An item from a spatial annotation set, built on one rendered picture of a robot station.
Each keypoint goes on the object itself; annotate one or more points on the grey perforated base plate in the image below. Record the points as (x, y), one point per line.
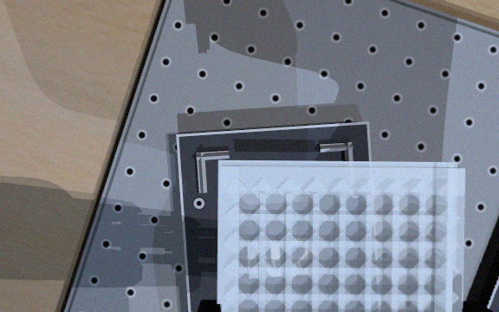
(427, 82)

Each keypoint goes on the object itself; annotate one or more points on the white well plate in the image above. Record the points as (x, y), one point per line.
(309, 194)

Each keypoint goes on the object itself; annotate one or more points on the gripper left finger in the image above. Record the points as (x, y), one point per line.
(209, 306)

